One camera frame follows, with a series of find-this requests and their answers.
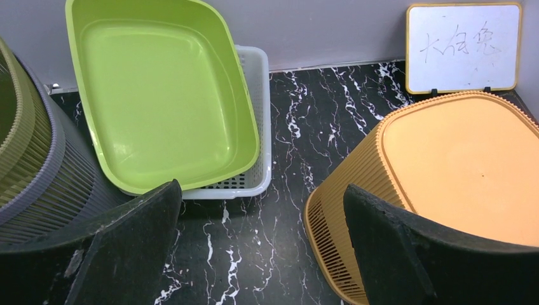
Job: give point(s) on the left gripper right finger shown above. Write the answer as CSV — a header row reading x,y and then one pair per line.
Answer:
x,y
404,258

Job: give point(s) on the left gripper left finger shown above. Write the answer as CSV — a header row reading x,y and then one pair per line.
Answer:
x,y
114,258

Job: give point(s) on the orange mesh basket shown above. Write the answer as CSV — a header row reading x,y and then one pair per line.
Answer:
x,y
468,161

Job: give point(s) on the olive green mesh basket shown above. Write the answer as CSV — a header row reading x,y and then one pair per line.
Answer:
x,y
26,131

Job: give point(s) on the grey mesh basket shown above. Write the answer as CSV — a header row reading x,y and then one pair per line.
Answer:
x,y
69,188

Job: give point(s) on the lime green plastic tray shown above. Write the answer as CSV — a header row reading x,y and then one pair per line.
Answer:
x,y
163,92

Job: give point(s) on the small whiteboard with yellow frame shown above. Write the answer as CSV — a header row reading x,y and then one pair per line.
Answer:
x,y
453,47

